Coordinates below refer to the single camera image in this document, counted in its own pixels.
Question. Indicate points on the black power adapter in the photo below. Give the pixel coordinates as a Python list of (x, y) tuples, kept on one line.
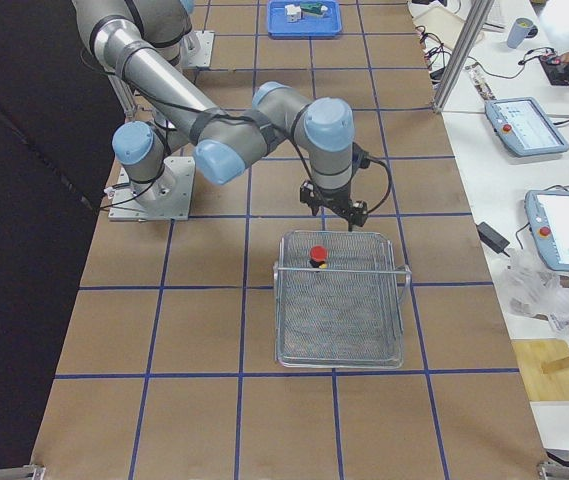
[(491, 238)]

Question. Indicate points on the red emergency stop button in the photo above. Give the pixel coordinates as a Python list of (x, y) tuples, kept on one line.
[(318, 256)]

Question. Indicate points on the near teach pendant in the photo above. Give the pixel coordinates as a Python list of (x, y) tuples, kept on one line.
[(548, 215)]

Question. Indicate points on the aluminium corner post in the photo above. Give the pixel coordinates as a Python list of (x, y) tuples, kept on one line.
[(26, 472)]

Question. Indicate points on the white circuit breaker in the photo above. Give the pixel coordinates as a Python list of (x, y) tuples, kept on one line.
[(294, 13)]

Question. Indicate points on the aluminium frame post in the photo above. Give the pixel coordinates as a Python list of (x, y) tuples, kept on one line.
[(474, 22)]

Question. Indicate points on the crumpled plastic bag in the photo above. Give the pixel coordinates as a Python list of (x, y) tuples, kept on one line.
[(532, 290)]

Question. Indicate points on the blue plastic tray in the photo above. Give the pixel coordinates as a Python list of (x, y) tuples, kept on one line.
[(328, 26)]

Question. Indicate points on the far teach pendant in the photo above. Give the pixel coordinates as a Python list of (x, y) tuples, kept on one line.
[(524, 128)]

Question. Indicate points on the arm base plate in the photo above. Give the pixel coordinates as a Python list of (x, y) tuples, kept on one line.
[(168, 198), (196, 49)]

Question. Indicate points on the green and white connector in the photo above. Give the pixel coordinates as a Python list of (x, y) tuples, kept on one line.
[(316, 9)]

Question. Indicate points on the teach pendant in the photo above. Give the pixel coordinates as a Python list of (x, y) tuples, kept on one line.
[(548, 215), (524, 128)]

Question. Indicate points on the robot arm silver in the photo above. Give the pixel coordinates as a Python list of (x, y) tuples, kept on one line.
[(139, 43)]

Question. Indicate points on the wooden board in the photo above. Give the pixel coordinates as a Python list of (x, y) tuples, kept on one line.
[(543, 382)]

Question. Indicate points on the light blue cup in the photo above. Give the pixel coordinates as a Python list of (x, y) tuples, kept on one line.
[(521, 29)]

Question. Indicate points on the wire mesh basket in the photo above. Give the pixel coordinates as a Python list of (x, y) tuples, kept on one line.
[(346, 315)]

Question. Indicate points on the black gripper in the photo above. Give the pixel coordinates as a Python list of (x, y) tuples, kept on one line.
[(332, 197)]

